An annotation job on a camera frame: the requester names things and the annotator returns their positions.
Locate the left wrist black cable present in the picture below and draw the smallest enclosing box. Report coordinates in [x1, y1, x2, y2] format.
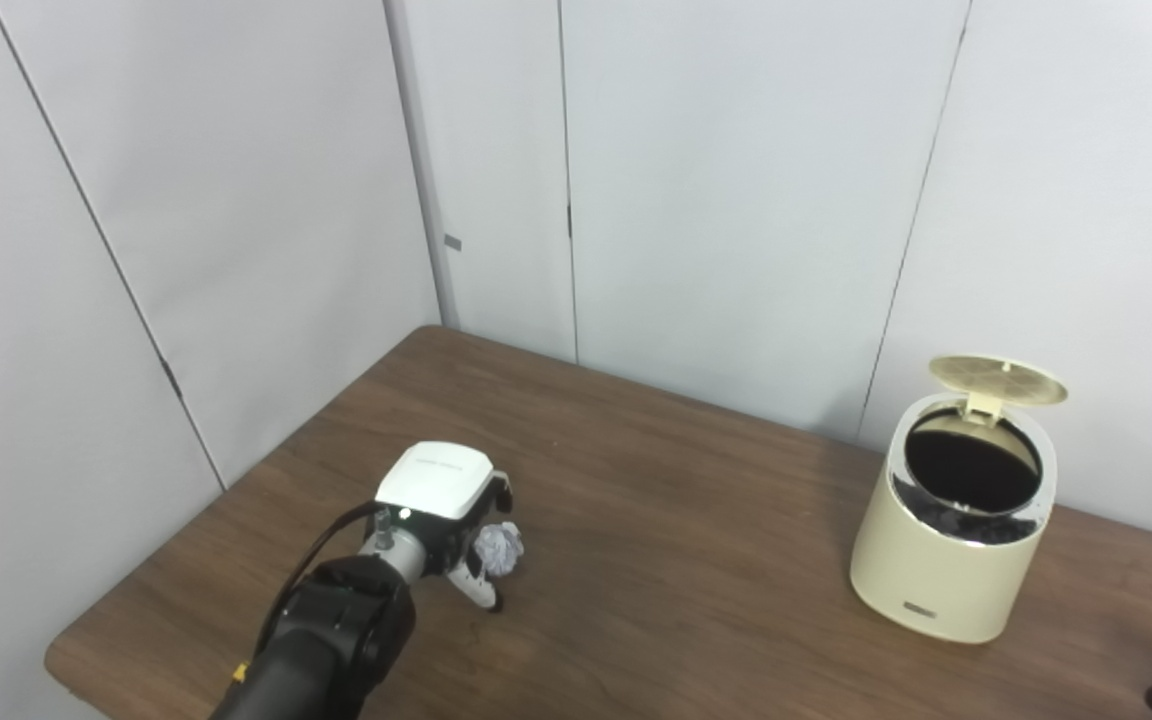
[254, 503, 387, 661]

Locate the cream round bin lid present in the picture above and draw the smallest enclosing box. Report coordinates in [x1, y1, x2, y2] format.
[928, 356, 1069, 426]

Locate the cream-colored bin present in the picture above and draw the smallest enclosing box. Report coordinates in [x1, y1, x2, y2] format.
[849, 392, 1059, 645]

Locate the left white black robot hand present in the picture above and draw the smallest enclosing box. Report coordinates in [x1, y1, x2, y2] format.
[373, 441, 515, 613]

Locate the white paper ball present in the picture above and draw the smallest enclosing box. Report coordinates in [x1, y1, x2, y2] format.
[473, 521, 526, 578]

